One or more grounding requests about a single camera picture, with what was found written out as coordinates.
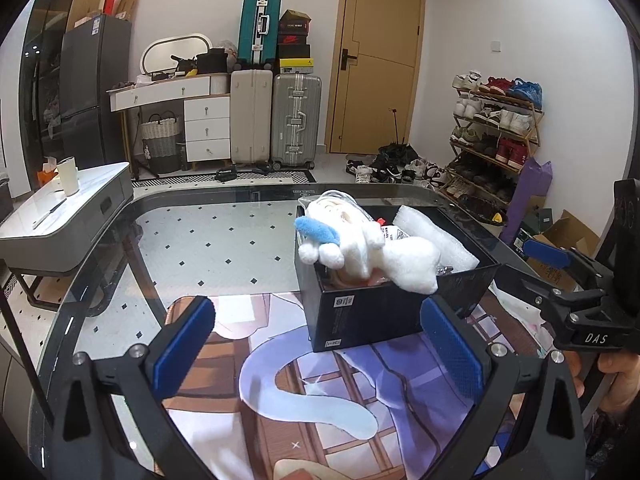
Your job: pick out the cardboard box on floor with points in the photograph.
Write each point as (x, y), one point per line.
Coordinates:
(566, 232)

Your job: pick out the purple bag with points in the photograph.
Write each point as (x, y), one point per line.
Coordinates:
(534, 181)

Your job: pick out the black umbrella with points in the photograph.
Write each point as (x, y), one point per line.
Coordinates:
(399, 152)

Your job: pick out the white foam sheet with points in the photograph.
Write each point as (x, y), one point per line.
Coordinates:
(453, 254)

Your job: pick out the beige suitcase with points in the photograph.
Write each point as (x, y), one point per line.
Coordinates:
(250, 116)

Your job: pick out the white dressing table drawers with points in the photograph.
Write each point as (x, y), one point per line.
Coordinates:
(199, 106)

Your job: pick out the wooden shoe rack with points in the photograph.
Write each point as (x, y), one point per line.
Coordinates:
(496, 131)

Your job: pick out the black cardboard box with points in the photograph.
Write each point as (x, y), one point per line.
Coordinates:
(339, 318)

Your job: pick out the white plush toy blue ear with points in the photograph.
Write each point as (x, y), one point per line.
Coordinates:
(335, 231)

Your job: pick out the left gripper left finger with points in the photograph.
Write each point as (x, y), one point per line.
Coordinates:
(175, 348)

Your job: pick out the yellow wooden door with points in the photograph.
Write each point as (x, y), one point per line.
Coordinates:
(375, 73)

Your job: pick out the oval vanity mirror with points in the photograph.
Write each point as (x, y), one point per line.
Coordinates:
(162, 55)

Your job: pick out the white paper cup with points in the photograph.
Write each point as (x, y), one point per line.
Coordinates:
(68, 175)

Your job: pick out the silver aluminium suitcase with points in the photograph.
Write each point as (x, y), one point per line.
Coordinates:
(295, 120)

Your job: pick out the woven laundry basket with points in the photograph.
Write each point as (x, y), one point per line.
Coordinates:
(159, 137)

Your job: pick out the stacked shoe boxes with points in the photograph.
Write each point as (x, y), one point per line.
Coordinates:
(293, 48)

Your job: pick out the teal suitcase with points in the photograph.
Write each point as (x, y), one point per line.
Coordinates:
(258, 34)

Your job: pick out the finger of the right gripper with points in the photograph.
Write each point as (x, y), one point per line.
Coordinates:
(545, 299)
(586, 272)

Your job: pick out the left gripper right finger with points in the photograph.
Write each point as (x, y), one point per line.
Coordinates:
(456, 344)

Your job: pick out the black refrigerator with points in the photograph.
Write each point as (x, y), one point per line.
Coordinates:
(65, 77)

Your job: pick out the beige trash bin black liner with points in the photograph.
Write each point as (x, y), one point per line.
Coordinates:
(482, 210)

